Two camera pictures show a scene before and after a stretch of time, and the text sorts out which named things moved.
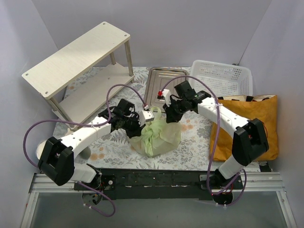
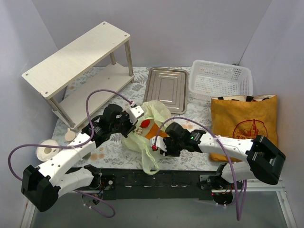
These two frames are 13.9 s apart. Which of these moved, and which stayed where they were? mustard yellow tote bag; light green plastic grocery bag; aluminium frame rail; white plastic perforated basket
Moved: light green plastic grocery bag
Stayed: aluminium frame rail; white plastic perforated basket; mustard yellow tote bag
